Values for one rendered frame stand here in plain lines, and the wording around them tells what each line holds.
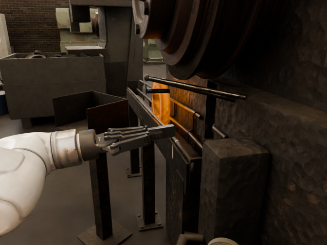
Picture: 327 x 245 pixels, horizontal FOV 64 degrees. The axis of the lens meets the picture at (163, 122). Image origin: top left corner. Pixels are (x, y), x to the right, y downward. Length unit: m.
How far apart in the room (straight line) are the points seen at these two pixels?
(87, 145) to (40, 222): 1.09
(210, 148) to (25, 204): 0.32
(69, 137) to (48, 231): 1.02
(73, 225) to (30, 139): 1.01
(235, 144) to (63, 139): 0.38
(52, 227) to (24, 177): 1.13
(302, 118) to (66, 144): 0.47
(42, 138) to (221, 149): 0.40
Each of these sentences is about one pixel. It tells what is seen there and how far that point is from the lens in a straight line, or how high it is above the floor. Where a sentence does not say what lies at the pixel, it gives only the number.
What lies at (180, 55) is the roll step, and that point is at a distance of 0.56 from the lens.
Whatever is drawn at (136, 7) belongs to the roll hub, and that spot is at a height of 1.05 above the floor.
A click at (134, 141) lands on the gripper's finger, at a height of 0.74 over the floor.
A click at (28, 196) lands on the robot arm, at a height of 0.73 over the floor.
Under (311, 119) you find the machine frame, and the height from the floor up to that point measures 0.87.
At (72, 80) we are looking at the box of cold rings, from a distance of 3.03.
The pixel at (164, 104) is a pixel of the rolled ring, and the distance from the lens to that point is 0.92.
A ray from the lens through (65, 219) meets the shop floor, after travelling 1.65.
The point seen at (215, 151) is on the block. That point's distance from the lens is 0.46.
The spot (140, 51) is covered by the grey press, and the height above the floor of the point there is 0.75.
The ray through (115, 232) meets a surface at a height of 0.01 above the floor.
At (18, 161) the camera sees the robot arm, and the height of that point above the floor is 0.77.
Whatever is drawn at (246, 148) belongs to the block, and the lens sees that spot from 0.47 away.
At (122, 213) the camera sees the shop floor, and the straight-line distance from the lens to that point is 1.61.
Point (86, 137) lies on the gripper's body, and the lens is 0.64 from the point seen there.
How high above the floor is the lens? 0.99
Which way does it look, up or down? 19 degrees down
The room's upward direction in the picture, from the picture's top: straight up
